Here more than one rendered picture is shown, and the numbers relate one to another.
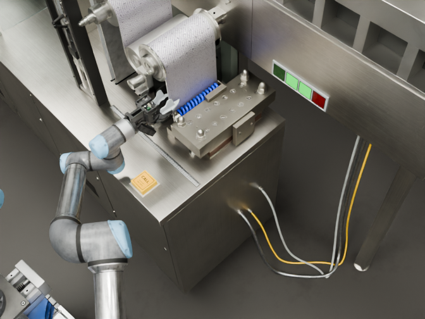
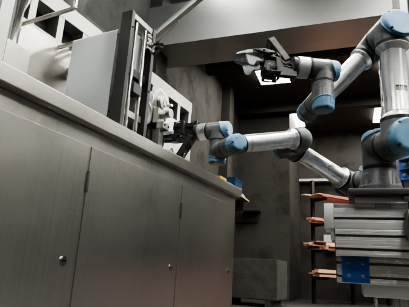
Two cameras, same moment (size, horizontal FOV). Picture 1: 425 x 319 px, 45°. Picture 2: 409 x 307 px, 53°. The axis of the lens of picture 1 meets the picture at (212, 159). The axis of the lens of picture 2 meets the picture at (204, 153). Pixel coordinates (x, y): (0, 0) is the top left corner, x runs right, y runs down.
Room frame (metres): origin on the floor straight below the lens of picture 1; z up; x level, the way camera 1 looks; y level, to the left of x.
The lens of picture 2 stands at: (1.79, 1.91, 0.52)
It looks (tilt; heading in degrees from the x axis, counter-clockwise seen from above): 16 degrees up; 247
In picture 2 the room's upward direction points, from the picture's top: 3 degrees clockwise
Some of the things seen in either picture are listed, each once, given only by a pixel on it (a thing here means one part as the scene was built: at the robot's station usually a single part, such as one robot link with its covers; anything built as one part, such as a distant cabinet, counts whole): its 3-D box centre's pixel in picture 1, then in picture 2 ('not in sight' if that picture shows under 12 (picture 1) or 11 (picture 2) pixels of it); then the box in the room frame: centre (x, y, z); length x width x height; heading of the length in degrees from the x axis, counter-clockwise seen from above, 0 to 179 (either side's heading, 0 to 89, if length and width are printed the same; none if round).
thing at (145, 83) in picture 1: (146, 100); (159, 141); (1.29, 0.23, 1.05); 0.06 x 0.05 x 0.31; 130
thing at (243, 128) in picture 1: (244, 128); not in sight; (1.19, -0.13, 0.97); 0.10 x 0.03 x 0.11; 130
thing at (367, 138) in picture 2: not in sight; (379, 149); (0.62, 0.82, 0.98); 0.13 x 0.12 x 0.14; 73
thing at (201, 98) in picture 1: (199, 99); not in sight; (1.30, 0.03, 1.03); 0.21 x 0.04 x 0.03; 130
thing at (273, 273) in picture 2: not in sight; (252, 281); (-2.09, -4.69, 0.38); 1.12 x 0.91 x 0.76; 137
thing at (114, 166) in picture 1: (108, 159); (219, 151); (1.07, 0.37, 1.01); 0.11 x 0.08 x 0.11; 93
